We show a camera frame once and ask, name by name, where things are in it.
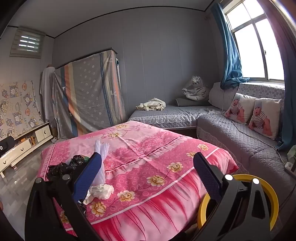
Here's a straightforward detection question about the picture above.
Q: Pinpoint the baby print pillow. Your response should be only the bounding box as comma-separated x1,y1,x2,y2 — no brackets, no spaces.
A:
225,93,257,126
248,98,282,140

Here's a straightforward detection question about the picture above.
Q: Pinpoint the blue curtain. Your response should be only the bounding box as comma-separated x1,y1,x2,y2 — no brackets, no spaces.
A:
276,23,296,151
211,2,250,90

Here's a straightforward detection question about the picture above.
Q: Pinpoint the window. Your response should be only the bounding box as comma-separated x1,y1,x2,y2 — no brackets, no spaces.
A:
223,0,286,81

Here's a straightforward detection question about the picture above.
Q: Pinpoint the white tiger plush toy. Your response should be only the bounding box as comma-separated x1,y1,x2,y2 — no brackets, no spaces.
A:
182,75,210,101

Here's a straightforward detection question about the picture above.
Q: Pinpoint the black plastic bag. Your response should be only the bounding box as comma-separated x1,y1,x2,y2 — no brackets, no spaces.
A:
47,155,87,181

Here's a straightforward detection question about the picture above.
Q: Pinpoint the cartoon wall poster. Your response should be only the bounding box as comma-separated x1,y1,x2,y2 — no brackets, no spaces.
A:
0,80,44,140

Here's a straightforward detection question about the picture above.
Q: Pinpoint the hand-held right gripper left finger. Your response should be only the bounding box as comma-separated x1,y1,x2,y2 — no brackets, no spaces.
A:
24,152,103,241

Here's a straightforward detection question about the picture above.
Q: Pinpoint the white low cabinet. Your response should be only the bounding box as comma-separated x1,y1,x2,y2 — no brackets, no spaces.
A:
0,122,54,179

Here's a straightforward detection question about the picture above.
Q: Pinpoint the yellow bin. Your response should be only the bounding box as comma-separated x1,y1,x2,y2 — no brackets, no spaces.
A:
198,174,279,235

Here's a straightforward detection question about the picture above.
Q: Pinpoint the white hanging cloth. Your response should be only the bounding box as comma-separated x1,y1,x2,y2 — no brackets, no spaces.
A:
40,66,57,123

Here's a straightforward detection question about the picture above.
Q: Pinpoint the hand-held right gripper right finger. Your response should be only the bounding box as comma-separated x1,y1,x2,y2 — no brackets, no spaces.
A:
192,151,271,241

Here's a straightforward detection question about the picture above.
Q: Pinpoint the grey window blind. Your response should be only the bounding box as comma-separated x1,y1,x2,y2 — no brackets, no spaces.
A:
10,26,46,59

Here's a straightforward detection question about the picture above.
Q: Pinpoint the beige crumpled cloth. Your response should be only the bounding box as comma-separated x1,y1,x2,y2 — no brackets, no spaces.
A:
136,98,166,111

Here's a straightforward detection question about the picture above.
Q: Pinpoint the striped sheet over wardrobe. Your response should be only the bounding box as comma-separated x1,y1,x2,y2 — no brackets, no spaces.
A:
54,47,127,139

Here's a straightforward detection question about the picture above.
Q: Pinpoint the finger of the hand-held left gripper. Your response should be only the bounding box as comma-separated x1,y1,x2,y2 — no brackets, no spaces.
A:
0,136,15,156

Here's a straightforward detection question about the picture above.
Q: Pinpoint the grey quilted cushion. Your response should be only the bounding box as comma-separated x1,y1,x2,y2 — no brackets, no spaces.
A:
208,82,240,112

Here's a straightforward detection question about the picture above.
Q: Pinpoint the grey quilted sofa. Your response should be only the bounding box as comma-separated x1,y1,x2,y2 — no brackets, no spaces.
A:
128,81,296,204

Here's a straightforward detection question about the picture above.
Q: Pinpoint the pink floral blanket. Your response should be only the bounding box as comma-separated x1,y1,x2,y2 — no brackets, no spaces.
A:
37,120,240,241

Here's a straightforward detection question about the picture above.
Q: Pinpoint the grey bolster pillow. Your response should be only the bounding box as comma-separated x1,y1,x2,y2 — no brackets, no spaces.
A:
174,97,210,107

